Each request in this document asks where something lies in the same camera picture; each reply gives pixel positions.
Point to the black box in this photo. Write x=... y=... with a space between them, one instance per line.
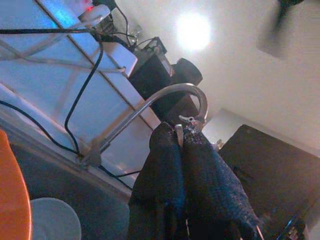
x=150 y=75

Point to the dark wall cabinet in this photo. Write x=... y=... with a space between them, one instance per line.
x=270 y=170

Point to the steel kitchen sink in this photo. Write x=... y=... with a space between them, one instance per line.
x=95 y=195

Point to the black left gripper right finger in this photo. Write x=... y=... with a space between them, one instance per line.
x=215 y=195

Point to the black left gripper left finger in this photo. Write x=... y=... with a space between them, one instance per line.
x=160 y=190

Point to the metal spoon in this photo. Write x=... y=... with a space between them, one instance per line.
x=180 y=133

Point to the round white ceiling lamp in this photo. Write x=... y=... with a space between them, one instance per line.
x=192 y=31

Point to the black cylindrical container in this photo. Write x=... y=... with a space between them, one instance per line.
x=187 y=71

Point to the steel faucet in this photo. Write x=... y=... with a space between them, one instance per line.
x=125 y=120

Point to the small black frame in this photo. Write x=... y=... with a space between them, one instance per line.
x=155 y=46

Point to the light grey dish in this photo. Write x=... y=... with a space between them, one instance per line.
x=55 y=220

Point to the white power strip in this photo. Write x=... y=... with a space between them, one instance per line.
x=96 y=13

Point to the orange bowl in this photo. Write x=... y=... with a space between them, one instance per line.
x=12 y=195

